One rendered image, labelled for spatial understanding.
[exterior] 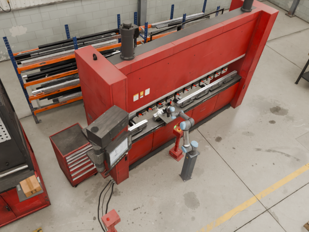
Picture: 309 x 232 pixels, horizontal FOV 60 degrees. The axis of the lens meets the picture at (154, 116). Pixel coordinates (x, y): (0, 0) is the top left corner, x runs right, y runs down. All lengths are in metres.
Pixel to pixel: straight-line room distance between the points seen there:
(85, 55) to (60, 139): 1.45
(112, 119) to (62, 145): 1.31
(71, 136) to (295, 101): 5.37
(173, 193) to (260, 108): 3.12
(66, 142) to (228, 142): 3.23
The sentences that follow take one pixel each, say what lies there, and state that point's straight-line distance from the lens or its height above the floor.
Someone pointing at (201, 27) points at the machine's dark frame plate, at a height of 2.30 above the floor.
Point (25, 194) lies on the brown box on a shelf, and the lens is 3.98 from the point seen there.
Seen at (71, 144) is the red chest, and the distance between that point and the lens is 4.28.
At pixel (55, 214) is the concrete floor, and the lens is 4.86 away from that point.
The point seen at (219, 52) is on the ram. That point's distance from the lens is 4.92.
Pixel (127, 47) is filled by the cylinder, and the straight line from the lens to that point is 3.41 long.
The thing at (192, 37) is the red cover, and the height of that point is 2.30.
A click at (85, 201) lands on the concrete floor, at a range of 4.85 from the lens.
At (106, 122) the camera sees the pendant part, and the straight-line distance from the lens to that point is 3.18.
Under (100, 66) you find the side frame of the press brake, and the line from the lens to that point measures 3.41.
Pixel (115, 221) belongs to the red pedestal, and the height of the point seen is 0.80.
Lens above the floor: 4.31
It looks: 46 degrees down
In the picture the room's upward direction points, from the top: 5 degrees clockwise
